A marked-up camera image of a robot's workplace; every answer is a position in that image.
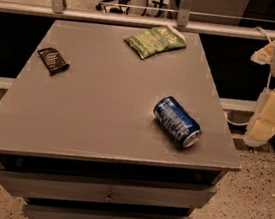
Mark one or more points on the top grey drawer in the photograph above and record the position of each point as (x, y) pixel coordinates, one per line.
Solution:
(91, 189)

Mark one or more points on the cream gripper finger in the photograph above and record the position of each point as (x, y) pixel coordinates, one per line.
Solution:
(261, 126)
(264, 55)

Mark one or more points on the green chip bag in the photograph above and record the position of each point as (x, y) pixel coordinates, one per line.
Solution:
(156, 40)

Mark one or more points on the black rxbar chocolate wrapper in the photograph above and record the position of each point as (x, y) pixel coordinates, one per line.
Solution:
(53, 60)

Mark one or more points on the metal railing frame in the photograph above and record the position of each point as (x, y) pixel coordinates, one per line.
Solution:
(246, 18)

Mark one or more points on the blue pepsi can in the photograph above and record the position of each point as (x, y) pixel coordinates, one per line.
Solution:
(178, 123)

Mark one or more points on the grey drawer cabinet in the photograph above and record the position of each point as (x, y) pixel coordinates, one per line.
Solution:
(96, 119)

